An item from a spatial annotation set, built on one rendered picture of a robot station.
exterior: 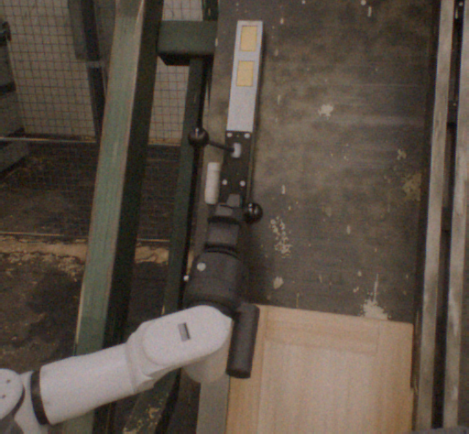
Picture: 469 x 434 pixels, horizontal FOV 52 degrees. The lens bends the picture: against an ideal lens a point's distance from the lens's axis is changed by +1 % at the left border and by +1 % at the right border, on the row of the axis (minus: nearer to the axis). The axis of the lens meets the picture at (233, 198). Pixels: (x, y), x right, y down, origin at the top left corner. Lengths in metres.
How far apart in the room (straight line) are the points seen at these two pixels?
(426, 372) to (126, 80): 0.75
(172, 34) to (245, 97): 0.25
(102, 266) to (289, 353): 0.39
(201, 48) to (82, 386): 0.71
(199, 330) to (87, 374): 0.15
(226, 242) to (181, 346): 0.17
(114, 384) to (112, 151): 0.48
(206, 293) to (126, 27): 0.59
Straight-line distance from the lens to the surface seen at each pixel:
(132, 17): 1.05
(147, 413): 1.35
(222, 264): 0.69
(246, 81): 0.95
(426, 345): 0.88
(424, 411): 0.90
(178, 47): 1.09
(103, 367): 0.66
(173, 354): 0.62
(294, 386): 0.94
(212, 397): 0.94
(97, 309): 0.97
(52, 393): 0.66
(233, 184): 0.89
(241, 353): 0.66
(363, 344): 0.92
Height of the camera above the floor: 1.79
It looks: 25 degrees down
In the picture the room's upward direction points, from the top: straight up
